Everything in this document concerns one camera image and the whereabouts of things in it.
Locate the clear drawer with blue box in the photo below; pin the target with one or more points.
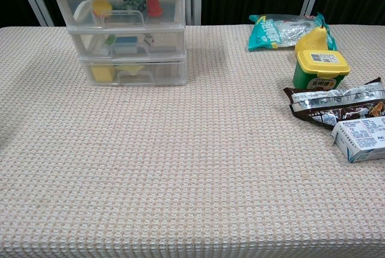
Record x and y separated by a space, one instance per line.
171 44

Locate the clear drawer with yellow sponge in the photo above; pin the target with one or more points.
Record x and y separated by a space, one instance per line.
168 73

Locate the clear drawer with red cup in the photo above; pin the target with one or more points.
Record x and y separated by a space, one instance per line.
174 17

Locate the beige waffle tablecloth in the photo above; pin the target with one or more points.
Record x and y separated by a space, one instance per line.
192 149

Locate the white dice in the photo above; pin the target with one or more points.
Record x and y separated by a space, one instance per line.
148 40

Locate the yellow sponge block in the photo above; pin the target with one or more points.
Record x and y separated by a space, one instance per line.
103 73

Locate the teal snack bag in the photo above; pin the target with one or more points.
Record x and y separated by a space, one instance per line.
264 35

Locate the green block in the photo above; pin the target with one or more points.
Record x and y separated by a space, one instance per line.
110 40

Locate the red cup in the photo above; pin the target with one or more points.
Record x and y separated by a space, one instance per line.
155 8

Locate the green circuit board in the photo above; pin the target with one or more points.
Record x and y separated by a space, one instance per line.
129 4

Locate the green jar with yellow lid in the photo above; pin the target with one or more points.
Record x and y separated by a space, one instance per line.
322 62

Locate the yellow cup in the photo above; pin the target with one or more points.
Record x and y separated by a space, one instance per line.
102 7

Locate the brown chocolate snack bag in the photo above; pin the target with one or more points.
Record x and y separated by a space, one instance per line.
340 110

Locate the white bowl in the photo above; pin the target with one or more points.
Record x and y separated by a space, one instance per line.
82 14

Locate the white blue carton box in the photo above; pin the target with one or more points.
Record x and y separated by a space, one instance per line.
358 137

